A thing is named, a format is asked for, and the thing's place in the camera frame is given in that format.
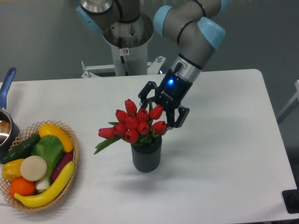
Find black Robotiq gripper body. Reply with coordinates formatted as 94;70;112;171
153;53;201;112

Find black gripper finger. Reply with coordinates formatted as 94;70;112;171
138;81;157;109
162;106;190;135

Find red tulip bouquet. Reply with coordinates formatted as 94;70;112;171
94;99;166;154

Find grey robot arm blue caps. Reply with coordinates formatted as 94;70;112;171
76;0;228;129

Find dark grey ribbed vase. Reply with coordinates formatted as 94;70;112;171
131;136;162;173

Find purple eggplant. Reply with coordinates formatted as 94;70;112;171
51;152;73;183

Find yellow squash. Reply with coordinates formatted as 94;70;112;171
38;124;73;153

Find green bok choy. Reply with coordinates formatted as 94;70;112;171
31;135;63;192

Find white furniture leg right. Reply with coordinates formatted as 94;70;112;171
276;80;299;125

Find woven wicker basket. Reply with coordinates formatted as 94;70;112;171
0;119;79;212

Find beige round disc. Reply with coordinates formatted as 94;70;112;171
20;155;47;182

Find green cucumber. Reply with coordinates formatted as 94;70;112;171
0;134;41;164

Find black clamp at table corner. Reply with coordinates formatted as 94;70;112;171
282;189;299;214

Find yellow bell pepper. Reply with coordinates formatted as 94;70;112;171
1;159;25;182

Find orange fruit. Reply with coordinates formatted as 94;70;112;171
9;177;36;199

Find yellow banana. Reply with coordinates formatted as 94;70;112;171
14;161;75;208

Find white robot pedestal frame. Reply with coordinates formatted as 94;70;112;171
81;42;167;78

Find blue handled saucepan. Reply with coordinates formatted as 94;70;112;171
0;67;20;160

